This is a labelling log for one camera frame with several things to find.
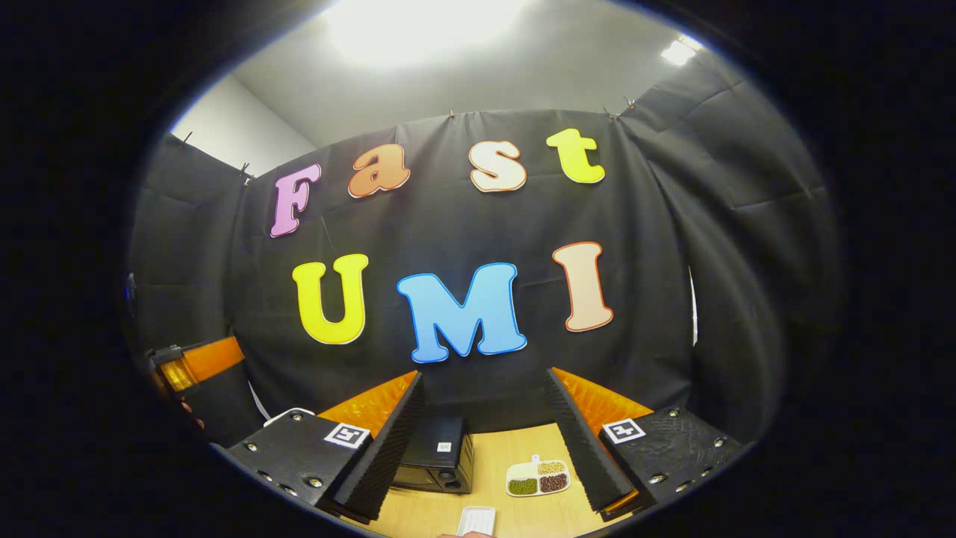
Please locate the white toaster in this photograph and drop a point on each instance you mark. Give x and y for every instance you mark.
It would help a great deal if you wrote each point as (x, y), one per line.
(287, 412)

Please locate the white rectangular dish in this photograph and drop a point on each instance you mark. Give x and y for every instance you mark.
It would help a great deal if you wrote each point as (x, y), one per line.
(478, 519)

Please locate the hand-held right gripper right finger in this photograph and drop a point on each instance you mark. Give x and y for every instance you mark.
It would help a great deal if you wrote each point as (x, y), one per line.
(586, 456)

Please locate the ceiling light panel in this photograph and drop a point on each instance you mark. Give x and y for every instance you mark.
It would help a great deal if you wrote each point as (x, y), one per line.
(678, 52)

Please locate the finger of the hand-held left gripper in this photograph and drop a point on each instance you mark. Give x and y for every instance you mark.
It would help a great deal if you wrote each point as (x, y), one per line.
(213, 359)

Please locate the white divided bean tray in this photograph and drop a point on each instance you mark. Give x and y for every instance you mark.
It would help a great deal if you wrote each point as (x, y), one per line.
(538, 478)

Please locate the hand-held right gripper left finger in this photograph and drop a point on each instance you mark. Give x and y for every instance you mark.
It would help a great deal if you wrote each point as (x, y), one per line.
(385, 456)

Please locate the black electric oven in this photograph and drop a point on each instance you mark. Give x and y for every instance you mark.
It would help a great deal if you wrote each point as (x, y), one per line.
(437, 448)

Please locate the black backdrop cloth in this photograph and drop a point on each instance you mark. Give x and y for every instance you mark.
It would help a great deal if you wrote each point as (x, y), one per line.
(448, 224)

